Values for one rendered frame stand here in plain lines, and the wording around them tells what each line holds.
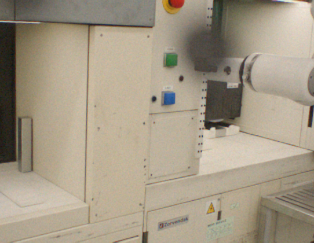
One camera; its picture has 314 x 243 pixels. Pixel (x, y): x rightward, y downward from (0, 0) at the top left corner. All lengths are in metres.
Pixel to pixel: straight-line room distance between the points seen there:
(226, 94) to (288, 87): 0.95
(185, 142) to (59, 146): 0.34
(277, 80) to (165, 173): 0.49
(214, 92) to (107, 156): 0.75
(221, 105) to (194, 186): 0.55
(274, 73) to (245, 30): 1.04
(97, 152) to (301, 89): 0.50
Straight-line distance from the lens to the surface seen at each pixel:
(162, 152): 1.34
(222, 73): 1.09
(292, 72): 0.99
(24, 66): 1.49
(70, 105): 1.26
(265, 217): 1.67
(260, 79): 1.04
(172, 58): 1.28
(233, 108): 1.97
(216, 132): 1.93
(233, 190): 1.58
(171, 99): 1.30
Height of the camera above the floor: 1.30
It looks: 12 degrees down
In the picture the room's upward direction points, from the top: 3 degrees clockwise
